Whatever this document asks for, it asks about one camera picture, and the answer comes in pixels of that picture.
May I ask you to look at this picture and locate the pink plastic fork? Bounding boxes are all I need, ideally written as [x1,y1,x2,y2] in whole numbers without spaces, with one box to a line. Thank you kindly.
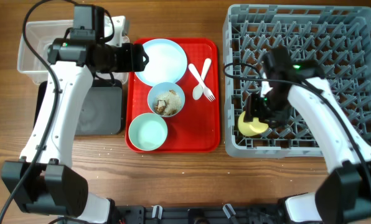
[188,58,215,102]

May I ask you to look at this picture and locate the mint green bowl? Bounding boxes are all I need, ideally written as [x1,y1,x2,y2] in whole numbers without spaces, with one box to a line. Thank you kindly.
[128,113,168,151]

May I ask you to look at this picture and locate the yellow plastic cup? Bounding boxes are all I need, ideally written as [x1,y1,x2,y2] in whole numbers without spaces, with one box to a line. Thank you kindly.
[237,111,269,137]

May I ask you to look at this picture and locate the red serving tray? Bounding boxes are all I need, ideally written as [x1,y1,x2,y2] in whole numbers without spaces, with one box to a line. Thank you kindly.
[124,38,220,154]

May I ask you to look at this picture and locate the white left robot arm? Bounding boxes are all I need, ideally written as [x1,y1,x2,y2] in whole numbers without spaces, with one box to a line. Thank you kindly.
[0,39,149,223]

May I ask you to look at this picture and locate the rice and food scraps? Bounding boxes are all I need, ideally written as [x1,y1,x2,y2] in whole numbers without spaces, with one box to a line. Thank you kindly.
[154,90,182,116]

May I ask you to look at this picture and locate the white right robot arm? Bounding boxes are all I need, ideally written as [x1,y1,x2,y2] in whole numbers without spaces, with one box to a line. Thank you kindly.
[238,47,371,223]

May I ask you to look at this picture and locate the cream plastic spoon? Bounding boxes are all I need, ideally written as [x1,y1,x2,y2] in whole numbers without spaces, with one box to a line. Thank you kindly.
[189,58,212,100]

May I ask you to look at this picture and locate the blue bowl with rice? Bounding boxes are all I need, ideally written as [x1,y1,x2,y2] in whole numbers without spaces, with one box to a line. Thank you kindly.
[147,82,186,118]

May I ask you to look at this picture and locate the grey dishwasher rack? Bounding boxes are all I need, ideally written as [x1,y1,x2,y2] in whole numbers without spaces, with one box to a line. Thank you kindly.
[222,4,371,158]

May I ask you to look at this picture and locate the light blue plate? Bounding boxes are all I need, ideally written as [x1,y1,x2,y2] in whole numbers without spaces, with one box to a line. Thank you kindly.
[135,39,188,86]

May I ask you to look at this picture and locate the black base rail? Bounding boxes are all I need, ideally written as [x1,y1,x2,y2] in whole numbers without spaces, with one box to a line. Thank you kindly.
[111,203,284,224]

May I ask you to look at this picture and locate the clear plastic waste bin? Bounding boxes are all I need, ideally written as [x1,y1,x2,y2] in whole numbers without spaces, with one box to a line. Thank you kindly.
[17,16,129,85]

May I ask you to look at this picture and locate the black food waste tray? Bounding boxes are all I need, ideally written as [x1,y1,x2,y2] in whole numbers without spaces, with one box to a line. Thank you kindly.
[33,79,124,136]

